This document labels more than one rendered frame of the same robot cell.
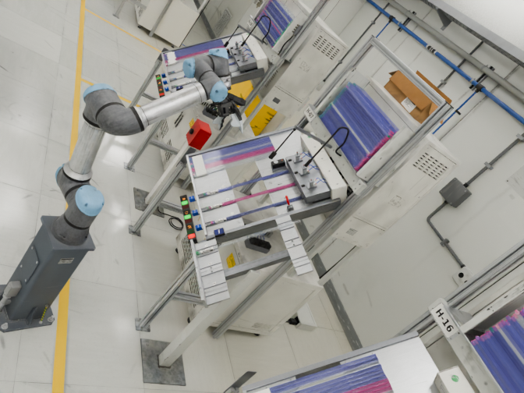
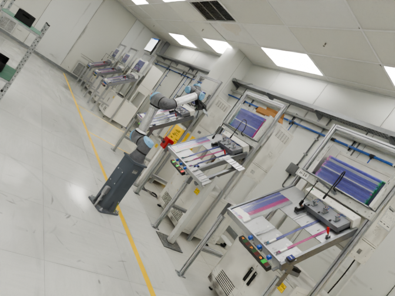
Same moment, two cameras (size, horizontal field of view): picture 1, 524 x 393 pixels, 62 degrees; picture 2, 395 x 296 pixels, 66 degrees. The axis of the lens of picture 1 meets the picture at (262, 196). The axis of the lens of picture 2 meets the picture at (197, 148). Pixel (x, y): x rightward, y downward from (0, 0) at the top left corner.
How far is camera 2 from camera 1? 1.57 m
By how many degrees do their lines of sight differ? 22
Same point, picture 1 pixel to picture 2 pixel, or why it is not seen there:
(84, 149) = (148, 118)
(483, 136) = (300, 143)
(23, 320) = (106, 209)
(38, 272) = (123, 177)
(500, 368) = (327, 177)
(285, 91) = (203, 127)
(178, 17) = (126, 111)
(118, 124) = (168, 103)
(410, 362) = (293, 193)
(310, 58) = (214, 110)
